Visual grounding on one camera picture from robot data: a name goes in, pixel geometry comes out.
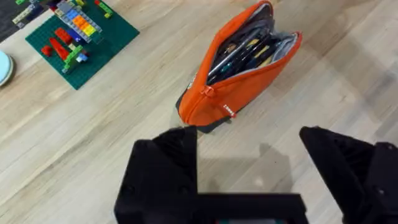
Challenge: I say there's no dark mat with toy blocks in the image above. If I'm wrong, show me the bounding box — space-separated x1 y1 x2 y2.
0 0 50 43

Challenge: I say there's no green board with toy blocks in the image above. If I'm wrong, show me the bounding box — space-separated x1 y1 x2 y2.
25 0 141 91

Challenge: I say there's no pale blue round plate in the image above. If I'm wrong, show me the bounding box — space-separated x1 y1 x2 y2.
0 50 14 88

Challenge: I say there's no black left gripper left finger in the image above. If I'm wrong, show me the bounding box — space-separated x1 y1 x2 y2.
113 125 199 224

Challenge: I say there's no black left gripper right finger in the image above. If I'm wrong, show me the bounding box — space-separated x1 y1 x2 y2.
298 126 398 224

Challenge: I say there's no orange zip pencil bag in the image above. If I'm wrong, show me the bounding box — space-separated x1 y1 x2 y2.
175 0 303 134

